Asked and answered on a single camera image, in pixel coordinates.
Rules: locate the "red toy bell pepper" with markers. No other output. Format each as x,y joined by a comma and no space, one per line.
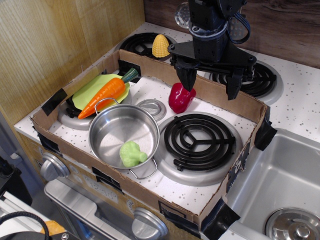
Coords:
180,98

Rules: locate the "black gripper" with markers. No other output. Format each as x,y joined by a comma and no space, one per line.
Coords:
217,55

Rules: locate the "green toy broccoli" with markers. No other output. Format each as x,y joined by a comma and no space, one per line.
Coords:
131,155

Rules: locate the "grey slotted spatula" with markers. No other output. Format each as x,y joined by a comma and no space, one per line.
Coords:
237,30

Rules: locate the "black back right burner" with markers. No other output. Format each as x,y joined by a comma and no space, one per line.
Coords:
261,81

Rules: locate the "silver sink drain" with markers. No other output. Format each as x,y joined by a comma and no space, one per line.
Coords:
292,224

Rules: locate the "silver center stove knob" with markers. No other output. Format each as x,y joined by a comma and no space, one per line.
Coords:
154,107

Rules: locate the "black back left burner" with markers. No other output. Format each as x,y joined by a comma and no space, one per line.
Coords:
141,44

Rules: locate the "orange object bottom left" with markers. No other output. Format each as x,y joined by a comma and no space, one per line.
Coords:
54,228

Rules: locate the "light green plate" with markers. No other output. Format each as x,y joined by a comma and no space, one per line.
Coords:
83,96

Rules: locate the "silver metal pan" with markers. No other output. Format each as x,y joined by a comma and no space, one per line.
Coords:
115,125

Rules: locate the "silver oven door handle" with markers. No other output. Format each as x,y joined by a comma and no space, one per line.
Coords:
90,217

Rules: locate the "orange toy carrot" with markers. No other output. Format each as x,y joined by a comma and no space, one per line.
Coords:
113,89

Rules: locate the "yellow toy corn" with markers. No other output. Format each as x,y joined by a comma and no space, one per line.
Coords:
160,46

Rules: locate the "silver left oven knob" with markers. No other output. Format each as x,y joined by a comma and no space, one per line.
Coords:
53,168

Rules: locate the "silver sink basin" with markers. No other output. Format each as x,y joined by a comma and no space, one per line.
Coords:
284,175

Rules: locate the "silver round strainer ladle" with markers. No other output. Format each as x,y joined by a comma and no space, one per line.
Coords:
182,15

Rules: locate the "black front right burner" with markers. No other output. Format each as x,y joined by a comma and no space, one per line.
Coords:
197,149

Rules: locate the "silver oven knob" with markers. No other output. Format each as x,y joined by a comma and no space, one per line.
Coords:
53,168
147,226

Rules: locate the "silver right oven knob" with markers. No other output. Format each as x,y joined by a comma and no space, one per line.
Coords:
147,226

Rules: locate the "brown cardboard fence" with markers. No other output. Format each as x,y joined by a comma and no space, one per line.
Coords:
147,186

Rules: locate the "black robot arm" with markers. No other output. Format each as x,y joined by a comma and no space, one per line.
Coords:
209,18

